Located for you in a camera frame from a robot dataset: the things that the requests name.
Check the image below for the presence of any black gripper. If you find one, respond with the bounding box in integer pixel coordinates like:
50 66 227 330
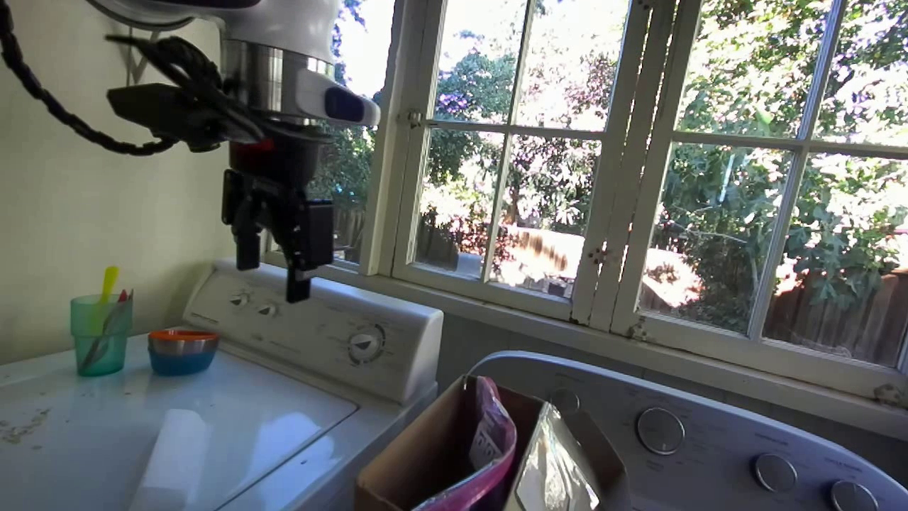
222 129 332 305

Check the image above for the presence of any orange Tide detergent box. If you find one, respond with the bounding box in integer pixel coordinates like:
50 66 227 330
355 376 625 511

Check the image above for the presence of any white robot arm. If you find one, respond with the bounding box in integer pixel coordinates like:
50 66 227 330
87 0 381 305

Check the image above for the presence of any white washing machine left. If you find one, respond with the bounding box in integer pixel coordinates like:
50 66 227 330
0 264 443 511

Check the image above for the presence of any orange and blue bowl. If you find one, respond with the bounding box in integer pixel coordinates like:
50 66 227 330
146 327 217 376

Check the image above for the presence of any yellow plastic spoon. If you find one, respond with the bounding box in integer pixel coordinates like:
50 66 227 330
80 264 121 371

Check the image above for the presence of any teal plastic cup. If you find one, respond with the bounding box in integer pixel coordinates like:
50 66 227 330
70 296 134 377

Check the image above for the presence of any pink plastic bag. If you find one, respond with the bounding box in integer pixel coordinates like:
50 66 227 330
415 371 605 511

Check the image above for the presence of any black cable bundle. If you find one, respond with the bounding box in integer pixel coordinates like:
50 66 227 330
0 0 249 160

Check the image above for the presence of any white window frame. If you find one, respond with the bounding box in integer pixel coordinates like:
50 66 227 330
321 0 908 406

